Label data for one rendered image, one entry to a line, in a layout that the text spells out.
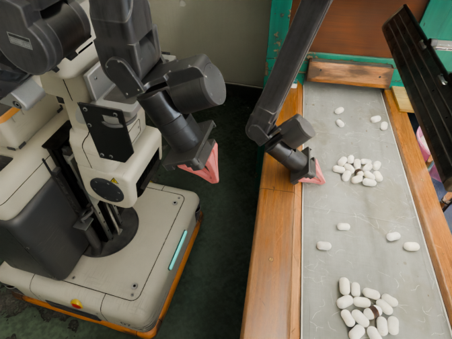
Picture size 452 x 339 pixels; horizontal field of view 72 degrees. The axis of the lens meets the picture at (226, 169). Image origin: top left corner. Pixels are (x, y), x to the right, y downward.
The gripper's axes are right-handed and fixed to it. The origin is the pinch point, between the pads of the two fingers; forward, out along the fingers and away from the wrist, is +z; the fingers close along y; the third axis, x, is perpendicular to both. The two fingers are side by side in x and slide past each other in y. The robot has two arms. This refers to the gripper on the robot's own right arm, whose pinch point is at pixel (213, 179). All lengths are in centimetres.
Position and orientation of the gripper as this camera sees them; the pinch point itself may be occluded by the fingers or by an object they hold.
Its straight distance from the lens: 57.4
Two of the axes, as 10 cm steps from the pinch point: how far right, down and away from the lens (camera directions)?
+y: 2.7, -7.0, 6.6
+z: 4.4, 7.0, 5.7
